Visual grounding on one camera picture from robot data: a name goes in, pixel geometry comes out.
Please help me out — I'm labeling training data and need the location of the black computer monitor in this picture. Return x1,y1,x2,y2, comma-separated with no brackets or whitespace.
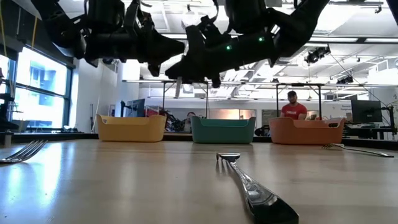
351,99,383,124

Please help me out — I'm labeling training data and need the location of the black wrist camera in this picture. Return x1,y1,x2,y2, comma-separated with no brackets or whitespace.
86,0,125,34
225,0,268,34

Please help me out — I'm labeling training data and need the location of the ceiling light track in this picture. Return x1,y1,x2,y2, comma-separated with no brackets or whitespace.
161,32,398,44

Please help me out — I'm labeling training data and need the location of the dark desk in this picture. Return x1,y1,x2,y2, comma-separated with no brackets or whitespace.
341,123,398,141

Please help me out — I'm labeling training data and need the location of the plain silver metal fork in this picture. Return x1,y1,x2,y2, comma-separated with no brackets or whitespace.
322,142,395,158
0,139,49,164

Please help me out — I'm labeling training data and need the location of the person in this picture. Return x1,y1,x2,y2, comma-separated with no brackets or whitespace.
185,111,197,133
280,90,308,121

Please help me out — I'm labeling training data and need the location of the blue-lit computer monitor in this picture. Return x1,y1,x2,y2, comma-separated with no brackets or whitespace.
124,98,146,118

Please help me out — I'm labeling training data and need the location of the black equipment stand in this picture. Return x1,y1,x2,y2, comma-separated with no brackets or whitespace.
0,93,19,131

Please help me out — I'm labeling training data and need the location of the silver fork with broad handle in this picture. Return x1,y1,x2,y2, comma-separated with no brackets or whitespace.
216,152,300,224

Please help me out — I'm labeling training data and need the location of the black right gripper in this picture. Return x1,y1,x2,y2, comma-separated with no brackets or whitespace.
164,24,278,90

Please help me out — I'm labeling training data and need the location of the large window with dark frame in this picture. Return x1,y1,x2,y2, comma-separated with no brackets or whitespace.
0,46,74,128

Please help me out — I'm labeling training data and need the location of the orange plastic bin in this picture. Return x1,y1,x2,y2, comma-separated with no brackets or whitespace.
269,116,346,146

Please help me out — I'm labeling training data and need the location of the green plastic bin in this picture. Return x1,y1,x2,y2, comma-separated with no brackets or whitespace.
190,116,257,144

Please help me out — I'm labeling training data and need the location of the black metal table frame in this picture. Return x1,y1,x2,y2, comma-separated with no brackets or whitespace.
275,82,323,121
162,80,209,119

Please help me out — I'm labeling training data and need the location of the yellow plastic bin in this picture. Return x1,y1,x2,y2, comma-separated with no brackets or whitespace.
96,114,167,143

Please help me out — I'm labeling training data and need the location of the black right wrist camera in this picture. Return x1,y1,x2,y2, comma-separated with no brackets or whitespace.
225,0,268,34

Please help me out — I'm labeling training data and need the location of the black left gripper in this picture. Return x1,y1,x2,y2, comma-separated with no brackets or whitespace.
83,30,186,78

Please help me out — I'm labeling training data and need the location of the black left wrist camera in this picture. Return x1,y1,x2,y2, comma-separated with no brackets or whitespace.
86,0,125,34

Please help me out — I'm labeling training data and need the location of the black ceiling light rig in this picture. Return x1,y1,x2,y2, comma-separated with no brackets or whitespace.
304,45,331,65

